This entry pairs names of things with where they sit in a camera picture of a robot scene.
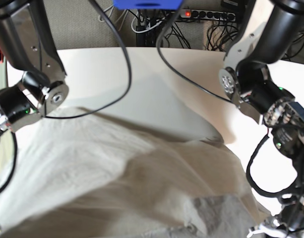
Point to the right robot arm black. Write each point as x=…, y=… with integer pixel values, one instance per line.
x=27, y=44

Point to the black power strip red light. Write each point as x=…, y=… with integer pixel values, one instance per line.
x=193, y=14

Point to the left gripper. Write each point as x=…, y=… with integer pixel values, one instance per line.
x=289, y=223

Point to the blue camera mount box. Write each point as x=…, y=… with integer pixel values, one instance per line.
x=147, y=4

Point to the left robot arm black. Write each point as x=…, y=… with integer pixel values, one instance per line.
x=267, y=30

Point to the grey t-shirt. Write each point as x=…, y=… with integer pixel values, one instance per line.
x=93, y=178

